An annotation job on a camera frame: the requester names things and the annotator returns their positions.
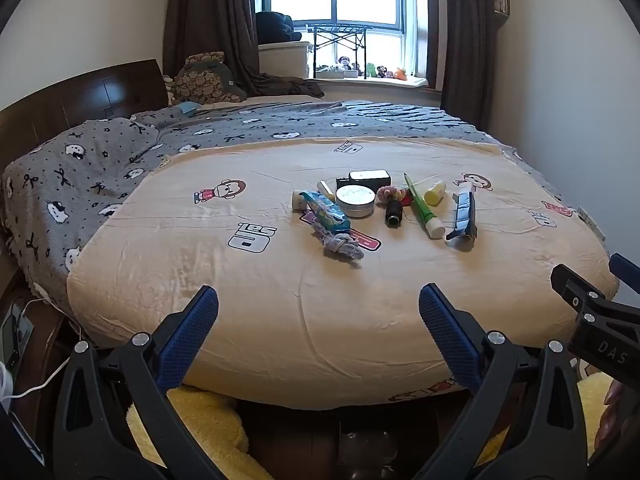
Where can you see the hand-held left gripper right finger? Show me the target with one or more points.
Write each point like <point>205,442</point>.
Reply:
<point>445,330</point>

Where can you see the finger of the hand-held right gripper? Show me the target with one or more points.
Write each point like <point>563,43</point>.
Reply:
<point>575,287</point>
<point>625,265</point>

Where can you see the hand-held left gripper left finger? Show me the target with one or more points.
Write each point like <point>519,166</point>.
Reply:
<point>192,330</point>

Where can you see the dark blue foil wrapper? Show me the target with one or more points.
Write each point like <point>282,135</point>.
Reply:
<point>462,217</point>

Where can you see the green tube with white cap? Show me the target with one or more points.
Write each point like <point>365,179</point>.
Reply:
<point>422,206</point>

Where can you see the small black cylinder bottle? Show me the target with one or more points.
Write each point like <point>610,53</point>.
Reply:
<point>393,214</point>

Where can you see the small yellow bottle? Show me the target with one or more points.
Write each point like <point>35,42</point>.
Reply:
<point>434,193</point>

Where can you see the small white bottle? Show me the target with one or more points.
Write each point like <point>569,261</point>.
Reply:
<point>297,200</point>

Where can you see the blue snack packet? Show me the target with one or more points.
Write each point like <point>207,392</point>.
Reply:
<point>326,210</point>

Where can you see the small white tube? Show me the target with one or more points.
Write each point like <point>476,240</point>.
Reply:
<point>325,188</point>

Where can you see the person's right hand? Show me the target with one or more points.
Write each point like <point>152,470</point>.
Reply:
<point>609,415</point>

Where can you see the white power strip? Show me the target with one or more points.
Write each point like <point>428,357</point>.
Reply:
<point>591,222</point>

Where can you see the yellow fluffy mat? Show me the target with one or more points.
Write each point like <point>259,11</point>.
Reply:
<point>200,420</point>

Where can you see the red green hair scrunchie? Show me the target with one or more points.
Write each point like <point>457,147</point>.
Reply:
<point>407,200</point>

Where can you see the pink yellow hair scrunchie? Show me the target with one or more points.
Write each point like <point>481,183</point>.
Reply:
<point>389,193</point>

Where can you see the round silver tin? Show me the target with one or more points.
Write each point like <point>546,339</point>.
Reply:
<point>355,201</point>

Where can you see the black rectangular box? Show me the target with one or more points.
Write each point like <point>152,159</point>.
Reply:
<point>370,177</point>

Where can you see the small black device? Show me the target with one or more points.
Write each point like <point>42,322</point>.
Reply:
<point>342,182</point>

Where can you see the grey bedside device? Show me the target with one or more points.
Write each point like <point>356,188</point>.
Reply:
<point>12,332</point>

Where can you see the grey printed blanket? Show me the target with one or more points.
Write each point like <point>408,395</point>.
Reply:
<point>90,175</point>

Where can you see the light blue small cloth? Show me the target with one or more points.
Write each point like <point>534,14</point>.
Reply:
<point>188,108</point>

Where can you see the brown patterned pillow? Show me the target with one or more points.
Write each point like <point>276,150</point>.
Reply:
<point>205,82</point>

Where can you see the orange plush toy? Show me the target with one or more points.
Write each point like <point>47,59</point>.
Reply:
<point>400,74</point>

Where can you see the dark wooden headboard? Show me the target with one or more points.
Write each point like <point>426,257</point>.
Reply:
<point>75,95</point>

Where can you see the brown monkey plush toy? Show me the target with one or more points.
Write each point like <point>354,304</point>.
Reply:
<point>382,71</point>

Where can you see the green plush toy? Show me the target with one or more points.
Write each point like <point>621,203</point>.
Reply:
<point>371,69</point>

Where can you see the white storage box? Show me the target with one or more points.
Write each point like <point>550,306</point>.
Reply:
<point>282,60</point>

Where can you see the dark brown curtain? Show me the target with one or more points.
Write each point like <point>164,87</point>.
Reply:
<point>215,15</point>
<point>465,25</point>

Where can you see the grey monkey plush toy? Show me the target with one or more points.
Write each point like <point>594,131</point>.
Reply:
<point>344,63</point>

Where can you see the black folding rack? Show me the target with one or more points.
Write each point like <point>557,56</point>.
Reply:
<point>340,45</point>

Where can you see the dark blue cloth pile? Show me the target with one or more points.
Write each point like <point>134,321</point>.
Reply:
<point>277,26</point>

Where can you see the small wall shelf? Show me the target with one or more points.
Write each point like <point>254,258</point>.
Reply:
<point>501,4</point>

